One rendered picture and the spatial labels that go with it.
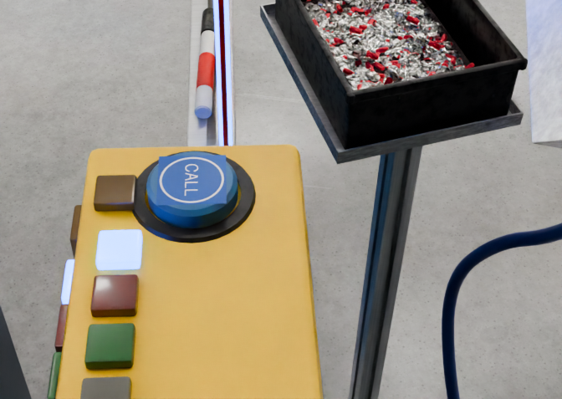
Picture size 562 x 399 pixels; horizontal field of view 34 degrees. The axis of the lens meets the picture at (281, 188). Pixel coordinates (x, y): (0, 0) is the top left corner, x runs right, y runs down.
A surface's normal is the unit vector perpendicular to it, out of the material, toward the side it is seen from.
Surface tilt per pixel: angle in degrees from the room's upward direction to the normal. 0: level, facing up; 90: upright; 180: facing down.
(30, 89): 0
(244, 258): 0
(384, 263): 90
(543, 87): 55
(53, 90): 0
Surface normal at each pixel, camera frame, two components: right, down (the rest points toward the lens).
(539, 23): -0.63, -0.04
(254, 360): 0.02, -0.70
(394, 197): 0.31, 0.69
